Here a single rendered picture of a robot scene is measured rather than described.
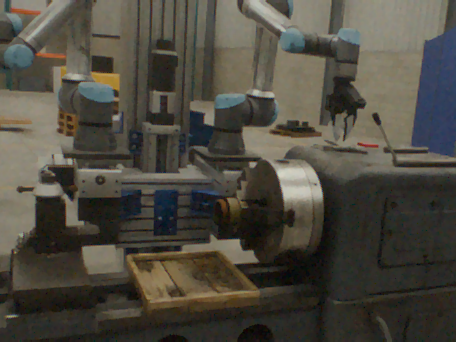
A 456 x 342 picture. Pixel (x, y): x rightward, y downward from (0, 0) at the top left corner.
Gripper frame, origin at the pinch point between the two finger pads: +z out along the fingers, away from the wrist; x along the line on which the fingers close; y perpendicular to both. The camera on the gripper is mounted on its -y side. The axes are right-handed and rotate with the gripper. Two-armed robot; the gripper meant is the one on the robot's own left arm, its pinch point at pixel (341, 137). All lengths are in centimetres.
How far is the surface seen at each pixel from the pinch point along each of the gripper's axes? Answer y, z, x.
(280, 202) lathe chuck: -24.1, 15.8, 32.0
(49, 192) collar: -7, 16, 90
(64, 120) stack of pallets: 946, 102, 34
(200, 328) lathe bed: -27, 49, 54
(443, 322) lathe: -33, 55, -26
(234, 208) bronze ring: -15.6, 19.5, 42.2
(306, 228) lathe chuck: -27.7, 22.5, 24.9
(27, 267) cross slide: -17, 33, 95
